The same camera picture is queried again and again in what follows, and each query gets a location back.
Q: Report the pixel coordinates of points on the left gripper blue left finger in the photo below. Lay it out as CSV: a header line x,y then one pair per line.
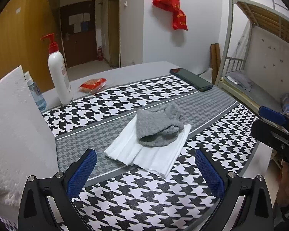
x,y
35,210

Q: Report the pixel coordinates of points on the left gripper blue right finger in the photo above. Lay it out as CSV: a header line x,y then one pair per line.
x,y
255,212

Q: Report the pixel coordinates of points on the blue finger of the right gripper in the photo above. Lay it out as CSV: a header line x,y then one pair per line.
x,y
271,115

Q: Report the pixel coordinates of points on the white towel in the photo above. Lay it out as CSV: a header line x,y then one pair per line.
x,y
158,160

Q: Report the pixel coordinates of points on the grey sock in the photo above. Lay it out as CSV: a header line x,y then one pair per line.
x,y
159,126

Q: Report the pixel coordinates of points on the person's right hand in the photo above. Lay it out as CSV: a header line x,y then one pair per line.
x,y
283,190

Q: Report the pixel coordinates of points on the grey folded clothes on bed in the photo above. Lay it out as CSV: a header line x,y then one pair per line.
x,y
240,78

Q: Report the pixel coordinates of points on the white styrofoam box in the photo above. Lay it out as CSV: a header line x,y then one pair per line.
x,y
27,145

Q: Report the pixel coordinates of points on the houndstooth table mat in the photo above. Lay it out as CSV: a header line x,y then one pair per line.
x,y
137,187

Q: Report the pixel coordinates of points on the black smartphone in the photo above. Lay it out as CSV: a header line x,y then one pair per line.
x,y
192,79

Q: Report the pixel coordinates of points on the blue spray bottle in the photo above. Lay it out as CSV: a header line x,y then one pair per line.
x,y
36,94

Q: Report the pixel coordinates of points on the metal bunk bed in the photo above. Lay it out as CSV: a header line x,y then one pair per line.
x,y
254,38

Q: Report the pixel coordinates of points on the red snack packet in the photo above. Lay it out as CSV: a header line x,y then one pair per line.
x,y
93,85

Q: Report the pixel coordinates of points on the white pump lotion bottle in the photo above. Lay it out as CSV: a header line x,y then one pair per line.
x,y
58,71

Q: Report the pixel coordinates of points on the red fire extinguisher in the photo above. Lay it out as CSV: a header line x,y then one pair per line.
x,y
100,53

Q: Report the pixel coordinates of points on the red hanging bags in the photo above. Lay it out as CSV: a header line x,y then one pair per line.
x,y
179,20

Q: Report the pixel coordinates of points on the dark brown entrance door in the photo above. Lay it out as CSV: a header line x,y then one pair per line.
x,y
78,32

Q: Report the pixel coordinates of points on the wooden wardrobe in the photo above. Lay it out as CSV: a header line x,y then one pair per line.
x,y
23,23

